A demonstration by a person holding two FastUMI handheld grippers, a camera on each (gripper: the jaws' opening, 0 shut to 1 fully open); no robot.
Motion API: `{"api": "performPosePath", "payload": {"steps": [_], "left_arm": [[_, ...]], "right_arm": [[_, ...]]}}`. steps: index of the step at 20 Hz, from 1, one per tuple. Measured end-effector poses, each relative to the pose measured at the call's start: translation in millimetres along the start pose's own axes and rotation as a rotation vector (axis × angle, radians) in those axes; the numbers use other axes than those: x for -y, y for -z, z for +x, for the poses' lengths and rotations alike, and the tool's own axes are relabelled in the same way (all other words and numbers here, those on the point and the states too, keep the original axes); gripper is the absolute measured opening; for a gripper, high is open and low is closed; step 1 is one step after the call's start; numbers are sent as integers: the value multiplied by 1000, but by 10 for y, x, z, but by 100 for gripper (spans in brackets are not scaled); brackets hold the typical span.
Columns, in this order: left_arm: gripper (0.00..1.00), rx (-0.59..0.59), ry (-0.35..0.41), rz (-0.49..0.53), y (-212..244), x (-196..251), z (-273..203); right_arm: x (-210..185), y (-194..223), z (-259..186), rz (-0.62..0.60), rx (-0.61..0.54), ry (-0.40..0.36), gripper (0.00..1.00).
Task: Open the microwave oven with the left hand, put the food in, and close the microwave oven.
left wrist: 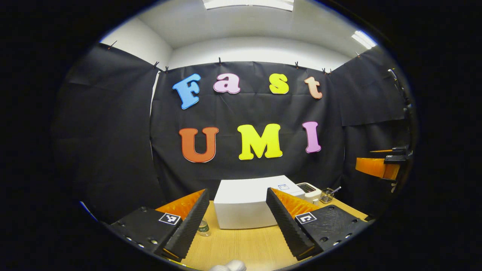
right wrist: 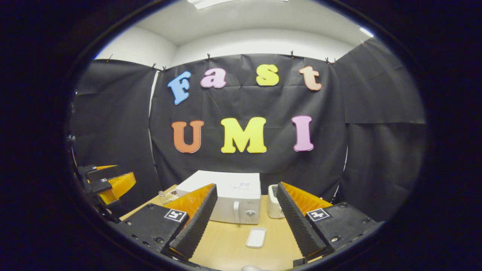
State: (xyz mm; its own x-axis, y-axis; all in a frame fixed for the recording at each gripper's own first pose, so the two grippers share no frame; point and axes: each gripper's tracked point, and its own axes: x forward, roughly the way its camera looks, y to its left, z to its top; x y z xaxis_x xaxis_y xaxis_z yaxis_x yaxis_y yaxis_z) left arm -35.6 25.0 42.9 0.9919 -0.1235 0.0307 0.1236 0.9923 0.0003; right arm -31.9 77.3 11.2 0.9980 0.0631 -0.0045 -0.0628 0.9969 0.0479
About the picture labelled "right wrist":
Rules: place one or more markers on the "small divided condiment dish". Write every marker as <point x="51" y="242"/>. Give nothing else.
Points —
<point x="172" y="195"/>

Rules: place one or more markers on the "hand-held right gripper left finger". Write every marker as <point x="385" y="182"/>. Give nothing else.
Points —
<point x="199" y="222"/>

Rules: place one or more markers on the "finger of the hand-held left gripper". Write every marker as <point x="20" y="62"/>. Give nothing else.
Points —
<point x="86" y="169"/>
<point x="120" y="184"/>

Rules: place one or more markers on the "white microwave oven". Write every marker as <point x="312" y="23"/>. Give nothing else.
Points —
<point x="226" y="182"/>

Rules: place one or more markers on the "long ceiling light panel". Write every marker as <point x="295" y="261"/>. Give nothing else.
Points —
<point x="226" y="2"/>

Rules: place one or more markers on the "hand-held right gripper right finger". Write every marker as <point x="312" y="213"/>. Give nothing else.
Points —
<point x="297" y="222"/>

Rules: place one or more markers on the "clear plastic water bottle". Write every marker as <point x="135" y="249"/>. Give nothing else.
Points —
<point x="162" y="197"/>

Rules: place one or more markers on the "white rectangular dish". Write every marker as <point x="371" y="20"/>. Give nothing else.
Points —
<point x="256" y="237"/>

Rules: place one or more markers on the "cream white toaster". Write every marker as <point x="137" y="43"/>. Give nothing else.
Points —
<point x="274" y="207"/>

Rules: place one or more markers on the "row of black cloth clips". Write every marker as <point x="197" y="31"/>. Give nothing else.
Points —
<point x="208" y="57"/>

